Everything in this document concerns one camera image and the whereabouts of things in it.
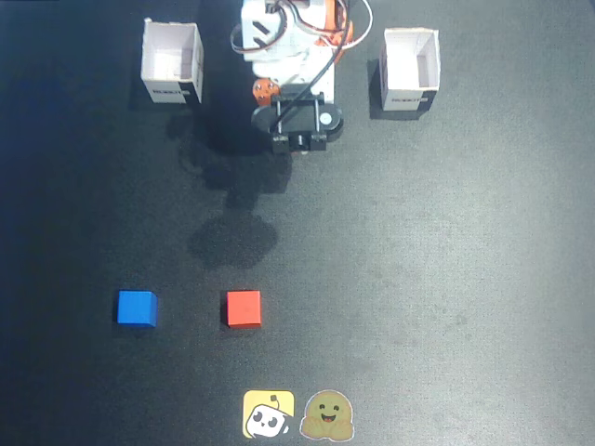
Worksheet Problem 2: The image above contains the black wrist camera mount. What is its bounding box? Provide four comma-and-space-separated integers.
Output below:
250, 91, 346, 155

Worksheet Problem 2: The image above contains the orange robot base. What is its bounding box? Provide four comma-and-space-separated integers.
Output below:
315, 0, 355, 50

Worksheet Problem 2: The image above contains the grey servo cable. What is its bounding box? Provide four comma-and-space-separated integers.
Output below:
231, 0, 326, 53

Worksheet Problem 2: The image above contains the white cardboard box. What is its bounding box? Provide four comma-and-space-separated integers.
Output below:
140, 18, 205, 106
378, 26, 442, 112

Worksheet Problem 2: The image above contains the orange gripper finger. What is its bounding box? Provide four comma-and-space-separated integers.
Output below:
252, 78, 283, 109

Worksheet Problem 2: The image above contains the hugging face emoji sticker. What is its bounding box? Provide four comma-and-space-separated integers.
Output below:
299, 388, 357, 440

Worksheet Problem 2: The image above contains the yellow robot face sticker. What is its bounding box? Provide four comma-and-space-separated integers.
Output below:
242, 389, 296, 439

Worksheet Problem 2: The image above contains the black felt mat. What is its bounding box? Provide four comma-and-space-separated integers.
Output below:
0, 0, 595, 446

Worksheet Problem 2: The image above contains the red cube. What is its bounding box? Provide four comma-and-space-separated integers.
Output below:
225, 290, 262, 330

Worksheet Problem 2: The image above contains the black camera cable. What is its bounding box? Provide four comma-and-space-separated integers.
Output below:
273, 0, 354, 134

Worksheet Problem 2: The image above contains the white cable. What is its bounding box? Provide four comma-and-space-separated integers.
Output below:
342, 0, 374, 50

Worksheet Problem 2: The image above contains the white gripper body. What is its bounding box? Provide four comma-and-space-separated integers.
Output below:
252, 46, 337, 106

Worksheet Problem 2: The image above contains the blue cube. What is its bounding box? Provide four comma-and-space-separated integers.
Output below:
115, 290, 159, 329

